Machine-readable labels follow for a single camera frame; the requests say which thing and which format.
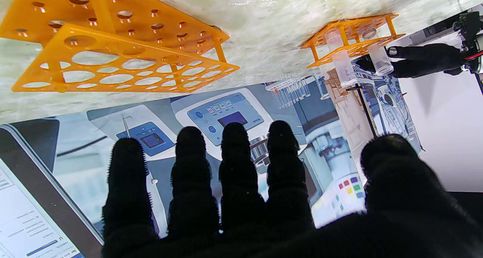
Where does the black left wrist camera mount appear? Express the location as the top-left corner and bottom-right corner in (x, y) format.
(452, 11), (483, 53)

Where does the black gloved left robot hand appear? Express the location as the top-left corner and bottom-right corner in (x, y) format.
(355, 43), (466, 78)

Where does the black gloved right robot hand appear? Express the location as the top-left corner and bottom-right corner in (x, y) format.
(102, 120), (483, 258)

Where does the clear plastic test tube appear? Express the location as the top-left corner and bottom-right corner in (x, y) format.
(325, 29), (358, 88)
(364, 30), (394, 76)

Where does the orange test tube rack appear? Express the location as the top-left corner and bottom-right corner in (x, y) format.
(300, 14), (406, 69)
(0, 0), (240, 94)

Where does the printed laboratory backdrop poster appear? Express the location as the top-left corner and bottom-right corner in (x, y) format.
(0, 66), (424, 258)

